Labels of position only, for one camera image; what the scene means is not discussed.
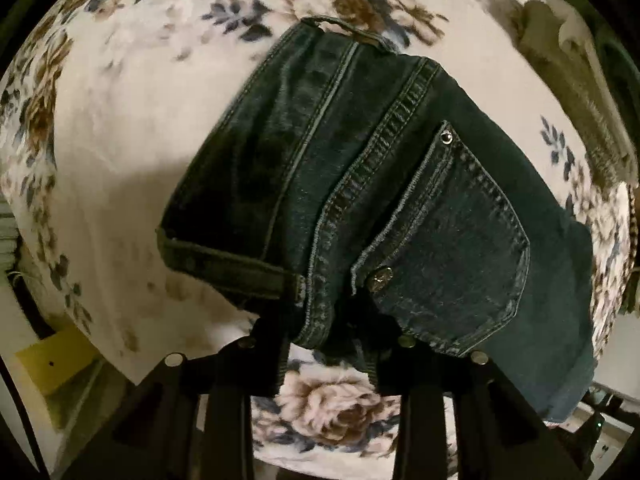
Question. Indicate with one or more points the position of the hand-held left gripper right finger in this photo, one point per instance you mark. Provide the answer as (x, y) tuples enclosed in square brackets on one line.
[(395, 365)]

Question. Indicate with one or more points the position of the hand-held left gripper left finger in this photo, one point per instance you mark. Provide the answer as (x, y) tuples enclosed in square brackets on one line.
[(265, 360)]

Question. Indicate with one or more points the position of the dark blue denim pants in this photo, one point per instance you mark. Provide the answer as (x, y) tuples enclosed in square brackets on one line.
[(380, 200)]

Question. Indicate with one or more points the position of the yellow cardboard box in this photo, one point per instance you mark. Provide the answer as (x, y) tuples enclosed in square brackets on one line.
[(55, 360)]

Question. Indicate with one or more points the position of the floral printed blanket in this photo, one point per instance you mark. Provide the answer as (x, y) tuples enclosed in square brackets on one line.
[(125, 150)]

